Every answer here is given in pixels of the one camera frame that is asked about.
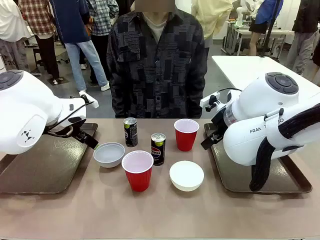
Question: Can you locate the white folding table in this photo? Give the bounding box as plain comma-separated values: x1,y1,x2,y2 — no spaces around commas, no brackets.
211,55,320,102

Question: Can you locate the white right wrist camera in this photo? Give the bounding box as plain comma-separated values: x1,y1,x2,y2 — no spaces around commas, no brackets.
199,91,221,109

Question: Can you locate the red plastic cup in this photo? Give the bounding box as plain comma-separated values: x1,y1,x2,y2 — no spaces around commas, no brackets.
121,150,154,193
173,118,200,152

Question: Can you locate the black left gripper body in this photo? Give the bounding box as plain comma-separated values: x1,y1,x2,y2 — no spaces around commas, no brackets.
70,124,89,141

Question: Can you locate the person's left forearm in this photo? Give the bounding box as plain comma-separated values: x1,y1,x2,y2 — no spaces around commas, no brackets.
186,72,208,119

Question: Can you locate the thin black cable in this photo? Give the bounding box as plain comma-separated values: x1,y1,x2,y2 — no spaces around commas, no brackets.
43,94,97,139

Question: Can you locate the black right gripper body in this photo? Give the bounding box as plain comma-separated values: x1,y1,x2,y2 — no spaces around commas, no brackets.
210,115,227,141

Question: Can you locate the small white robot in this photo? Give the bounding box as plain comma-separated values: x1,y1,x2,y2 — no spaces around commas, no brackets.
234,0,263,27

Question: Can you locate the bystander in yellow shirt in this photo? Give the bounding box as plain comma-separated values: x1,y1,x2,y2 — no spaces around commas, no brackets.
191,0,241,50

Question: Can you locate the bystander in white top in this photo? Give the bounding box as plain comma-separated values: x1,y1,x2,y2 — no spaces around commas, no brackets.
0,0,32,73

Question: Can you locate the person in patchwork shirt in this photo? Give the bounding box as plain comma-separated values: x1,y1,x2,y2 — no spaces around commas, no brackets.
106,0,208,119

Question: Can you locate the bystander in blue top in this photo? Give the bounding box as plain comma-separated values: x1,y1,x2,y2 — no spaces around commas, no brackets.
249,0,285,56

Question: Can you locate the bystander in red plaid shirt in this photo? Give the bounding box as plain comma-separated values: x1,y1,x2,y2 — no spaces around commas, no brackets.
18,0,62,85

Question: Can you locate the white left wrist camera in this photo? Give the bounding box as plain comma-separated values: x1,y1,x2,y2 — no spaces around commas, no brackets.
78,90,99,109

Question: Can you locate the black cable sleeve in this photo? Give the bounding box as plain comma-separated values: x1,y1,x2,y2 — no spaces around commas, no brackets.
249,103,320,193

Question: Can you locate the brown plastic tray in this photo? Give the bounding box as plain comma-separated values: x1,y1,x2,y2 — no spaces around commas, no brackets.
0,122,99,195
203,122,313,195

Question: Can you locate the black vertical pole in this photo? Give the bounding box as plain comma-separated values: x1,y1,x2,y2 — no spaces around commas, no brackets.
259,0,281,59

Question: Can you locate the white workbench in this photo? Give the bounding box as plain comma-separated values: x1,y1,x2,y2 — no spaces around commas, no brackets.
221,20,296,56

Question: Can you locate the bystander in blue plaid shirt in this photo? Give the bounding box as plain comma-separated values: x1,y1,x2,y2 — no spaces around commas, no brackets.
86,0,120,86

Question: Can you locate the bystander in black jacket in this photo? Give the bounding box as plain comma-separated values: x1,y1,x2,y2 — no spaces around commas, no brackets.
285,0,320,77

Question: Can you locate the bystander in navy jacket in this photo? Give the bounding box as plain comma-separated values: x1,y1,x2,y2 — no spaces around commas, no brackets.
49,0,111,92

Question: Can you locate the black Pepsi can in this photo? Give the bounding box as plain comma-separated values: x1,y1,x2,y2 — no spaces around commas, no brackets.
123,117,139,148
150,132,167,167

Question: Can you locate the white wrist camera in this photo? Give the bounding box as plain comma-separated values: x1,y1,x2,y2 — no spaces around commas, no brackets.
78,90,99,109
199,91,221,109

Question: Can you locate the person's right forearm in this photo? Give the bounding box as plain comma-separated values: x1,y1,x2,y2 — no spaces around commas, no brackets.
109,72,127,119

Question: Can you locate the white plastic bowl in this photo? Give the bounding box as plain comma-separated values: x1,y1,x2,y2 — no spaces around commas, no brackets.
169,160,205,192
93,142,126,169

